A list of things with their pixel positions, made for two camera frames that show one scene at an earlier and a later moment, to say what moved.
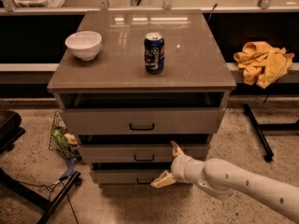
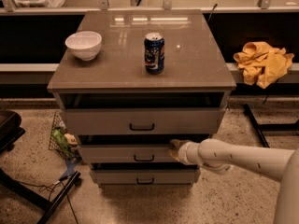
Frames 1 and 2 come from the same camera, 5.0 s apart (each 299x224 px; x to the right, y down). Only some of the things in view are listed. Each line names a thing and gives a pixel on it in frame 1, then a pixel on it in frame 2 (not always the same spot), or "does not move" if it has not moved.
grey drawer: [137, 153] does not move
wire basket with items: [63, 139] does not move
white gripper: [178, 169] -> [183, 152]
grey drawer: [126, 176] does not move
